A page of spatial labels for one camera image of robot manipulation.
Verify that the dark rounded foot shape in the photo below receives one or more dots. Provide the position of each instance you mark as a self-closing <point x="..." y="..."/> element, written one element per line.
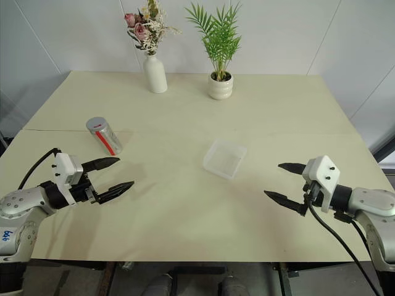
<point x="160" y="285"/>
<point x="233" y="285"/>

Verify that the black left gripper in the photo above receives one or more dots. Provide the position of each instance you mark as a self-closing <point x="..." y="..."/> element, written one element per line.
<point x="82" y="189"/>

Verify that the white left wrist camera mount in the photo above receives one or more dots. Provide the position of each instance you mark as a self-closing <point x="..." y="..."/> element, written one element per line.
<point x="65" y="169"/>

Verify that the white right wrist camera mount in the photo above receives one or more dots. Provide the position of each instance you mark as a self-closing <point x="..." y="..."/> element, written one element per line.
<point x="322" y="179"/>

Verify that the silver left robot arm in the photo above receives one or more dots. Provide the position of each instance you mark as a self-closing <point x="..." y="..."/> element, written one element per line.
<point x="18" y="203"/>

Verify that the green artificial palm plant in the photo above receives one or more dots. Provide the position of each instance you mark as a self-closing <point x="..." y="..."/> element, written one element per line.
<point x="216" y="31"/>

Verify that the silver can with red stripe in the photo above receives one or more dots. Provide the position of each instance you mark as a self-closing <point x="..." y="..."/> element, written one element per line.
<point x="103" y="135"/>

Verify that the white ribbed plant pot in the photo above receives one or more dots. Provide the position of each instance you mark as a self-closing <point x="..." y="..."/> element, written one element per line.
<point x="220" y="85"/>

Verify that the dried pink flower bouquet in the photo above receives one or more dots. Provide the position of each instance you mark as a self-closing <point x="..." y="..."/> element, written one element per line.
<point x="149" y="26"/>

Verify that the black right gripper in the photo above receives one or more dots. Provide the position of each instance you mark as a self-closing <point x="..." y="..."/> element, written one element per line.
<point x="311" y="192"/>

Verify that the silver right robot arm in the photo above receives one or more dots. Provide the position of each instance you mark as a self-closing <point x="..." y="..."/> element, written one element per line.
<point x="370" y="212"/>

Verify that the clear square plastic container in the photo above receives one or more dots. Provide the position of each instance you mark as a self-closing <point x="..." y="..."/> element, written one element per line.
<point x="224" y="158"/>

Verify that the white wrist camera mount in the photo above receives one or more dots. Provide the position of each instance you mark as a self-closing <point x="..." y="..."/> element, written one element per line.
<point x="65" y="169"/>
<point x="322" y="179"/>

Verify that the white ceramic flower vase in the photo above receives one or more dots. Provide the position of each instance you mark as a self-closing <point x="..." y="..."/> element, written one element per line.
<point x="154" y="74"/>

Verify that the black metal table frame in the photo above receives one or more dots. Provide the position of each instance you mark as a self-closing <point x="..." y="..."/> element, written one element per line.
<point x="197" y="271"/>

